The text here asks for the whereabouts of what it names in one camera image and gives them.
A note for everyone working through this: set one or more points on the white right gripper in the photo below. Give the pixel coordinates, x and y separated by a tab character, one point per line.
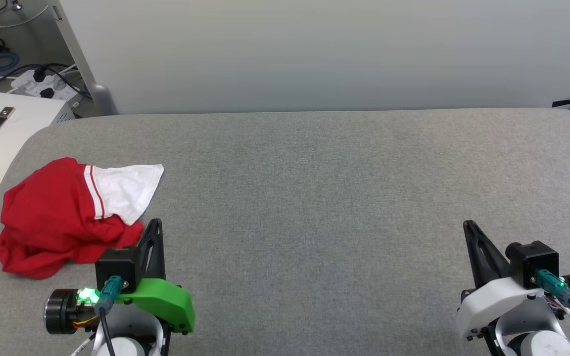
488	304

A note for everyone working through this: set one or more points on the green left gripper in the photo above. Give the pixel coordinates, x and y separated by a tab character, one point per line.
166	299

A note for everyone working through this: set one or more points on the red and white jersey shirt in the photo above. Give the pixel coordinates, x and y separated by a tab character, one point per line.
42	222

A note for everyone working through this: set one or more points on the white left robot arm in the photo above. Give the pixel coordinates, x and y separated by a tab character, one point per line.
126	346

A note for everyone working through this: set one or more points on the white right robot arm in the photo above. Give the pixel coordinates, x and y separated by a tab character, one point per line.
537	346

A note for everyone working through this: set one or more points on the white equipment box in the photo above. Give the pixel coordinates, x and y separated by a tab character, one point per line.
23	123

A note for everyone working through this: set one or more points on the black power plug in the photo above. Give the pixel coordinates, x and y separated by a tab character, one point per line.
39	75
46	93

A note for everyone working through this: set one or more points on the white power strip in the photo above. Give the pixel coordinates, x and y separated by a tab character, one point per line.
60	84

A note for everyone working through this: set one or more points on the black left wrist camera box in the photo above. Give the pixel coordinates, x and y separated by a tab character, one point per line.
117	264

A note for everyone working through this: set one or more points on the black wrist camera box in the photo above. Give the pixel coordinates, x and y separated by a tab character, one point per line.
532	259
117	264

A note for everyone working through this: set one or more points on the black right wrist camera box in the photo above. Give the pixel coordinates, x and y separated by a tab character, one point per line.
532	259

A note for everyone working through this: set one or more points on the grey frame post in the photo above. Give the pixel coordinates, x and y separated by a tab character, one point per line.
79	59

